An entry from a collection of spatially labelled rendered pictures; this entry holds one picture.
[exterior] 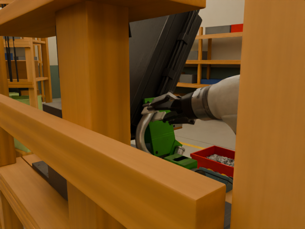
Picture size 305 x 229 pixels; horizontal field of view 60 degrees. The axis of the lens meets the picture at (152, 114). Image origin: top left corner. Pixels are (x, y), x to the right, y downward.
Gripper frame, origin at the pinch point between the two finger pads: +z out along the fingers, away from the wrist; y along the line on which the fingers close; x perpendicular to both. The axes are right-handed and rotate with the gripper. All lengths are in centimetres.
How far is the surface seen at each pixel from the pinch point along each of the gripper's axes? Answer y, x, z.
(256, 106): 22, 25, -54
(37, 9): 42.8, 10.2, -14.9
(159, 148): -12.4, 5.6, 5.2
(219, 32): -209, -447, 280
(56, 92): -118, -339, 941
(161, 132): -10.0, 0.3, 5.2
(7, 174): 10, 35, 74
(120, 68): 25.3, 12.9, -24.5
